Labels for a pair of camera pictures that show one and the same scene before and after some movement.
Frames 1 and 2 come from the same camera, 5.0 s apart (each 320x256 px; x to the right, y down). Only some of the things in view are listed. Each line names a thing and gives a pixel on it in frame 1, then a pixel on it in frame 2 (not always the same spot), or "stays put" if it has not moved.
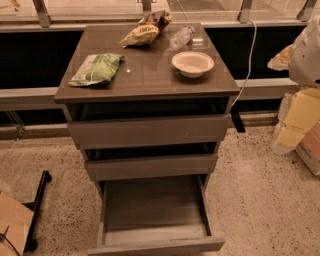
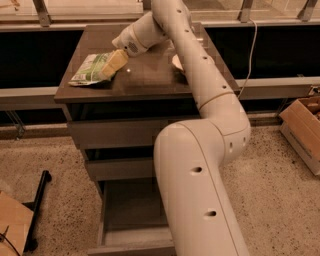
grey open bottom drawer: [153, 216] stays put
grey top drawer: [197, 129] stays put
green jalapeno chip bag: [96, 68] stays put
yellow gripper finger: [304, 110] to [117, 60]
